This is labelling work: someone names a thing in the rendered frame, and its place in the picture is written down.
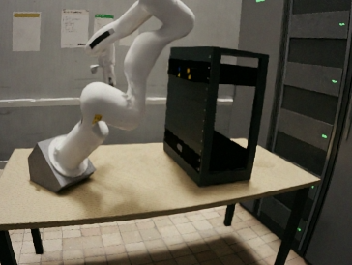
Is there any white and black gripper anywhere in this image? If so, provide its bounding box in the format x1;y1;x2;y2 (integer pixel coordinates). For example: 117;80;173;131
102;63;116;87

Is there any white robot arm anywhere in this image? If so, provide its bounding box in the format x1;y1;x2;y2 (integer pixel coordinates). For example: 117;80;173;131
48;0;195;177

